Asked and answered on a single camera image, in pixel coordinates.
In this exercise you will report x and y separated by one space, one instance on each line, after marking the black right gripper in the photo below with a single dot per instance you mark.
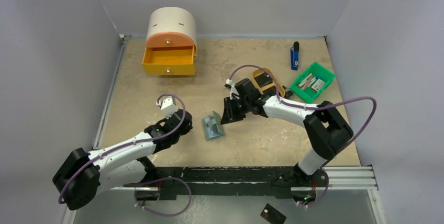
232 106

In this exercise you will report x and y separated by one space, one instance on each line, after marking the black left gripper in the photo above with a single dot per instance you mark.
187 129

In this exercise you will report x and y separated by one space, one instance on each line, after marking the green card holder wallet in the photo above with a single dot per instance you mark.
212 127

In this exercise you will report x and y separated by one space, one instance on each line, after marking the black card dropped off table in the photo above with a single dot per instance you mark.
272 215

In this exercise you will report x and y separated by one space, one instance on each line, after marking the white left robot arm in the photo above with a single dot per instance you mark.
83 175

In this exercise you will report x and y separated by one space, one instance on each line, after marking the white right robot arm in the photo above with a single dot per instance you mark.
327 130

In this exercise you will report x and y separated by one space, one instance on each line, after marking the yellow open drawer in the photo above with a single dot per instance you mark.
170 61

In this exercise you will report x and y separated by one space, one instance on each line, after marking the green plastic bin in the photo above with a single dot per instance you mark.
301 86

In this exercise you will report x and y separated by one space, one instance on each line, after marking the blue lighter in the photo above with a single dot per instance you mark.
294 54

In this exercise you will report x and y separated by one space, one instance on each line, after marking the small box in bin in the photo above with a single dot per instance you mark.
317 85

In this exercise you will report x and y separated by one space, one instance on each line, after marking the white and orange drawer cabinet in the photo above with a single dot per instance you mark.
171 27

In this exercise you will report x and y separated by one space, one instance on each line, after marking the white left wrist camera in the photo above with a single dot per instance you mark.
167 106

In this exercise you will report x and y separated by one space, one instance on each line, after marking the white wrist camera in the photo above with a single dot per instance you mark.
233 93
167 106

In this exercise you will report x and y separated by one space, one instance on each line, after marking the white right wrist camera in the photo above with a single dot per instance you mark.
233 93

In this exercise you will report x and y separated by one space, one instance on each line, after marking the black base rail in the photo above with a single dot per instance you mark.
281 182

